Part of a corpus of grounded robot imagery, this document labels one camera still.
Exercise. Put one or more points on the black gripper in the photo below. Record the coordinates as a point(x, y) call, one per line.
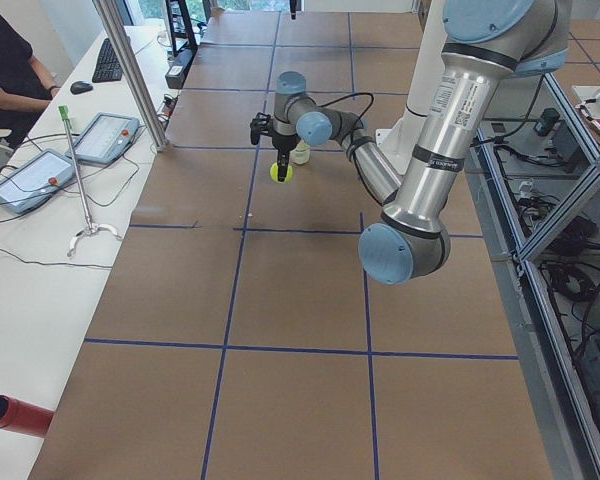
point(283, 143)

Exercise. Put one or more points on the yellow tennis ball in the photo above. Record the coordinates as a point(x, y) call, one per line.
point(281, 173)

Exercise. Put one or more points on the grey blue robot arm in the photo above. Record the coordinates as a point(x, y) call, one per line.
point(486, 42)

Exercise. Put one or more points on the clear tennis ball can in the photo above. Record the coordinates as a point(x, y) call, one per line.
point(300, 155)

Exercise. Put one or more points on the far teach pendant tablet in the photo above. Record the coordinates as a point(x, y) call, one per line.
point(105, 138)

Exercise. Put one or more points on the teach pendant tablet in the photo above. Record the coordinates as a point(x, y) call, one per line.
point(32, 184)
point(105, 138)

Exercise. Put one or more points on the black keyboard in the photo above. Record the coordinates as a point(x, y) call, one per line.
point(107, 67)

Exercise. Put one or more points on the metal reacher grabber tool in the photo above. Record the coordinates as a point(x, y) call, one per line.
point(91, 228)

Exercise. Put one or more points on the black computer mouse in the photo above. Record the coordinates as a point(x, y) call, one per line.
point(80, 87)

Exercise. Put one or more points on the near teach pendant tablet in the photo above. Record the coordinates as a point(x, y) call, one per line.
point(32, 184)

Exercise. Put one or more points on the person in black shirt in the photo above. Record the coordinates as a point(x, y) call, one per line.
point(27, 87)

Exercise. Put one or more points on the red cylinder tube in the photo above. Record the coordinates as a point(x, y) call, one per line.
point(24, 418)

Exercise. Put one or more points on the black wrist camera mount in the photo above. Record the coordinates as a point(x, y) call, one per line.
point(260, 126)

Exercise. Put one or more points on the white camera stand post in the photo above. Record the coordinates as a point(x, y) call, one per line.
point(398, 142)

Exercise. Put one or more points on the aluminium frame post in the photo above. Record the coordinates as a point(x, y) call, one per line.
point(112, 22)

